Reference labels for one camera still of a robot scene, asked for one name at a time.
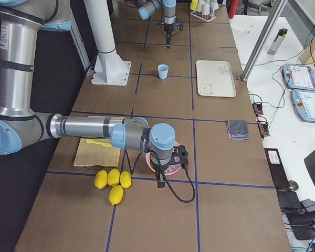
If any grey folded cloth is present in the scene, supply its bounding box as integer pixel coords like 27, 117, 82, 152
227, 120, 250, 140

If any clear water bottle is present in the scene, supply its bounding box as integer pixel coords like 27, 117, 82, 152
267, 28, 288, 55

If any wooden cutting board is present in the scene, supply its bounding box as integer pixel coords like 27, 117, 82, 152
73, 115, 127, 168

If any yellow lemon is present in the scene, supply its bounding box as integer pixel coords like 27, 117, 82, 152
120, 171, 132, 188
107, 169, 120, 187
94, 170, 108, 189
108, 185, 124, 205

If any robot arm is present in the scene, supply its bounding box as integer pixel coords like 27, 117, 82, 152
0, 19, 192, 197
132, 0, 184, 49

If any teach pendant tablet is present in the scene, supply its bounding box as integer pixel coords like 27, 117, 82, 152
291, 89, 315, 123
282, 64, 315, 91

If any pink bowl of ice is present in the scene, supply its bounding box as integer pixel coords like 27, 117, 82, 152
145, 141, 181, 176

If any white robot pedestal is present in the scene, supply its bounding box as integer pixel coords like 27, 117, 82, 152
84, 0, 131, 86

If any yellow-green cup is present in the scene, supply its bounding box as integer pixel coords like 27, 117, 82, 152
190, 0, 198, 11

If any pink cup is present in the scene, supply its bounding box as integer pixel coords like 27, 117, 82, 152
202, 2, 210, 15

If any aluminium frame post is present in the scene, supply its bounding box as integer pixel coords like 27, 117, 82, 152
240, 0, 287, 81

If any cream bear tray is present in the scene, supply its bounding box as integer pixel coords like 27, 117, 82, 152
196, 60, 236, 98

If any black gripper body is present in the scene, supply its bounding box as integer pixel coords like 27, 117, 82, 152
158, 17, 184, 33
150, 145, 188, 173

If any light blue cup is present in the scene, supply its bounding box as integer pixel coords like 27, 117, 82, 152
157, 64, 169, 79

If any yellow plastic knife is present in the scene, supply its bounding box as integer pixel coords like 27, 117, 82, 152
86, 139, 112, 148

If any metal cup rack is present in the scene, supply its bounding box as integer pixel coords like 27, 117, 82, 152
190, 10, 216, 23

